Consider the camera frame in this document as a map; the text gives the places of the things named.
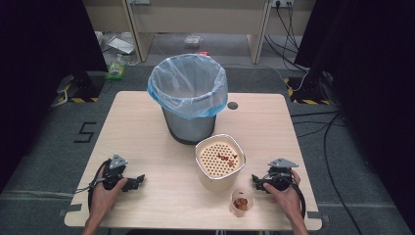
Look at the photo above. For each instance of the clear plastic cup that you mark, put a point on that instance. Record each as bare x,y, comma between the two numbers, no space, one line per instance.
242,212

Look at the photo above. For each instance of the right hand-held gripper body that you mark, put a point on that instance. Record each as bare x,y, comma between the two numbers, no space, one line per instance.
280,176

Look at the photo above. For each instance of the person's right hand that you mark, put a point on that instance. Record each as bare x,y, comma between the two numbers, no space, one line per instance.
287,200

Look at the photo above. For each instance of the grey metal trash can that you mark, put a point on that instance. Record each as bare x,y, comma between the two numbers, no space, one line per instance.
191,129

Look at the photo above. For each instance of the small red item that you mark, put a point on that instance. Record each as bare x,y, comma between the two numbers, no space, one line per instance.
203,53

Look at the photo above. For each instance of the person's left hand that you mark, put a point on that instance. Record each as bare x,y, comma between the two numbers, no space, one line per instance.
103,197

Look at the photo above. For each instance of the black curtain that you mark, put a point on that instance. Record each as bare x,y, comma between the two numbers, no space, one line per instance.
39,65
375,81

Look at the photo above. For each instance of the blue plastic bin liner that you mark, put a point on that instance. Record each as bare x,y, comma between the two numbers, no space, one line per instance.
187,86

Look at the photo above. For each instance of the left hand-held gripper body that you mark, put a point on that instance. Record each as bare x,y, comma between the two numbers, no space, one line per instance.
115,173

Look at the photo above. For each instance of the clear plastic packet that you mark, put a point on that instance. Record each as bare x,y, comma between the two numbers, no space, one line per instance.
193,40

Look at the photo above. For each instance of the green packet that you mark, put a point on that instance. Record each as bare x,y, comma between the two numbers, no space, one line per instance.
115,71

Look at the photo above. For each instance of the yellow-black hazard tape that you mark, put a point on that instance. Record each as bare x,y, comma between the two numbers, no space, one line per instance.
308,102
78,100

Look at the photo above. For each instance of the white plastic bag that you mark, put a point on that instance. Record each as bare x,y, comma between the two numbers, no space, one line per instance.
120,45

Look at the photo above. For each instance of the white wall socket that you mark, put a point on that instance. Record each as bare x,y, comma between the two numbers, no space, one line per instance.
281,3

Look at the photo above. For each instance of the beige container with strainer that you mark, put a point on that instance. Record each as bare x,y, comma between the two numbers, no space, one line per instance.
215,181

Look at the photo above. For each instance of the red-brown scraps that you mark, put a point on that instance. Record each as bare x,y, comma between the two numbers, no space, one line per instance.
226,158

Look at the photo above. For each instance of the black stand base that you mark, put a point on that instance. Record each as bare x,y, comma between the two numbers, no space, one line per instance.
310,87
87,85

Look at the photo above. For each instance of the brown residue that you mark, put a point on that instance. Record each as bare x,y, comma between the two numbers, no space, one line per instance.
241,204

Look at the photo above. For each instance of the beige wooden desk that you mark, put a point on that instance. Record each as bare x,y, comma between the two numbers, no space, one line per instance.
202,19

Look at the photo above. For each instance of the black table grommet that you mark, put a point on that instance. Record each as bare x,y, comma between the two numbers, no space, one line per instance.
232,105

